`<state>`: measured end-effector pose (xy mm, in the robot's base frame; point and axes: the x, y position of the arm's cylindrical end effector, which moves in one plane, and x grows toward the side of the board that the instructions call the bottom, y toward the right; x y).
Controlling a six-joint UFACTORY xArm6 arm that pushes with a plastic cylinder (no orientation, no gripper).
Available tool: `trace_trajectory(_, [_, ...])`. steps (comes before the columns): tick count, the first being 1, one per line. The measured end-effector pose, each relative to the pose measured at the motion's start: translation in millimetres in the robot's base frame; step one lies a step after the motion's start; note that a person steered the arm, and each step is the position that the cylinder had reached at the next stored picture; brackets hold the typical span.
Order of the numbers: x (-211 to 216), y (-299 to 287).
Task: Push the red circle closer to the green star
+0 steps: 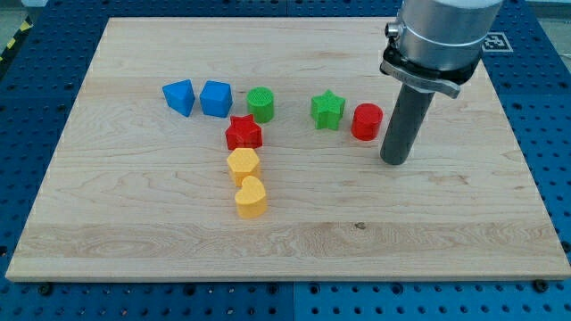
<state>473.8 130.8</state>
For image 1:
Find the red cylinder block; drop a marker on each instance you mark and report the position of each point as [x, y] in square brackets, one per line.
[366, 121]

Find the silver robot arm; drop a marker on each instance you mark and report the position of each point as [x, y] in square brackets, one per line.
[435, 45]

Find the red star block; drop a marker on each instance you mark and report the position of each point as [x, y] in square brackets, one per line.
[243, 132]

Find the green star block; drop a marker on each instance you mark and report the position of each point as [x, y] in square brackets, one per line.
[327, 110]

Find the yellow hexagon block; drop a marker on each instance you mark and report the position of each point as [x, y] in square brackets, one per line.
[242, 163]

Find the yellow heart block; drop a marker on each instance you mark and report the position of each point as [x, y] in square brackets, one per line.
[251, 199]

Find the green cylinder block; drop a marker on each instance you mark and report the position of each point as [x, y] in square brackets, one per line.
[260, 103]

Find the wooden board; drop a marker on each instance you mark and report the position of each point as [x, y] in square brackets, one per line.
[136, 192]

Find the blue cube block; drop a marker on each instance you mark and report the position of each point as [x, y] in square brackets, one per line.
[216, 98]

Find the blue triangle block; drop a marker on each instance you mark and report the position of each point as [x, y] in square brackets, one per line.
[180, 96]

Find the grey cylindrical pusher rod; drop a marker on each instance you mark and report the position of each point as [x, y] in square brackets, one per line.
[406, 120]

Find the white fiducial marker tag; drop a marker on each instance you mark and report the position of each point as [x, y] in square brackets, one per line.
[496, 42]

